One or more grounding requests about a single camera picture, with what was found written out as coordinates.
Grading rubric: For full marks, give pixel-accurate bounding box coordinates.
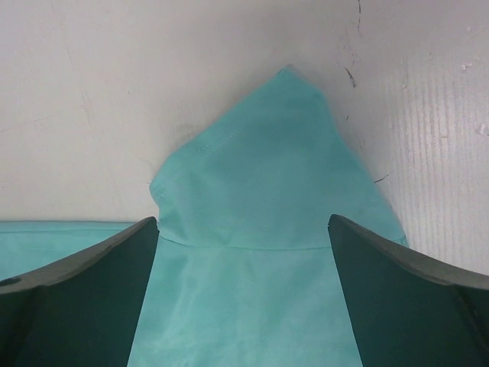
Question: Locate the teal t shirt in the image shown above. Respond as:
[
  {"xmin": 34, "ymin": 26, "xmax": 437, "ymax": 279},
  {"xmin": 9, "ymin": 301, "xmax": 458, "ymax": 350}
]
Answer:
[{"xmin": 0, "ymin": 64, "xmax": 409, "ymax": 367}]

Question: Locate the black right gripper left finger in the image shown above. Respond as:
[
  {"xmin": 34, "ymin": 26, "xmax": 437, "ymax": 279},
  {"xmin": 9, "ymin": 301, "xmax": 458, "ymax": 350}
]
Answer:
[{"xmin": 1, "ymin": 217, "xmax": 159, "ymax": 366}]

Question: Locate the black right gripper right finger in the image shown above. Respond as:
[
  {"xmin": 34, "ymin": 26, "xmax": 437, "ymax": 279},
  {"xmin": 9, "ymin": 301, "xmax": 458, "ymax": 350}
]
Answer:
[{"xmin": 329, "ymin": 215, "xmax": 488, "ymax": 366}]

